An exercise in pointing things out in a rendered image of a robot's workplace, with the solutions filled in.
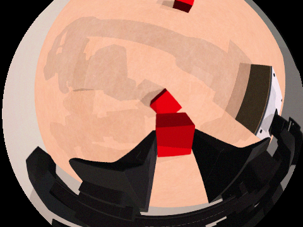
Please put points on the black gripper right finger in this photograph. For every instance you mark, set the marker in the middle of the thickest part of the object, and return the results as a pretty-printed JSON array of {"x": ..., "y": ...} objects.
[{"x": 221, "y": 163}]

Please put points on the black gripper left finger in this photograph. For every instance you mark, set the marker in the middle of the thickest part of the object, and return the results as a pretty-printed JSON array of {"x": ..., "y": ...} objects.
[{"x": 133, "y": 173}]

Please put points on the red cube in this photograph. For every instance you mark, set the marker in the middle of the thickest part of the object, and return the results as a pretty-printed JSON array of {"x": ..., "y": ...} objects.
[
  {"x": 164, "y": 102},
  {"x": 184, "y": 5},
  {"x": 175, "y": 133}
]

